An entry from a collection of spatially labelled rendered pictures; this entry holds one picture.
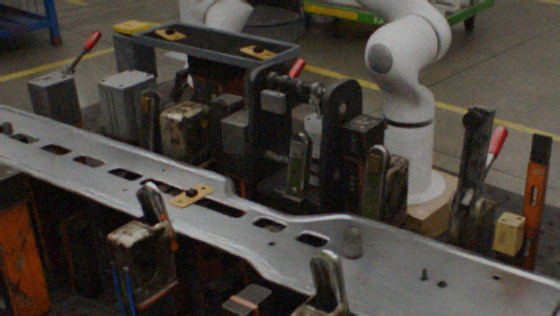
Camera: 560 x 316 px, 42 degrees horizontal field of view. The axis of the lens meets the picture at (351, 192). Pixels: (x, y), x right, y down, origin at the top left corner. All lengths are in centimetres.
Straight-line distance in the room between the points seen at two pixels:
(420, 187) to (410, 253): 62
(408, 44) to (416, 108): 17
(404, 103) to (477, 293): 68
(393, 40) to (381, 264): 59
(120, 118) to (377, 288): 75
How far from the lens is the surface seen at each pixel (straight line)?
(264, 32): 421
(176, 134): 148
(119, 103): 158
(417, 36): 159
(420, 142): 170
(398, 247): 116
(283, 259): 114
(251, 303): 107
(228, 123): 143
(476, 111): 113
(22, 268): 153
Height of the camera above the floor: 162
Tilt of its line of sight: 28 degrees down
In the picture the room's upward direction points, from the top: straight up
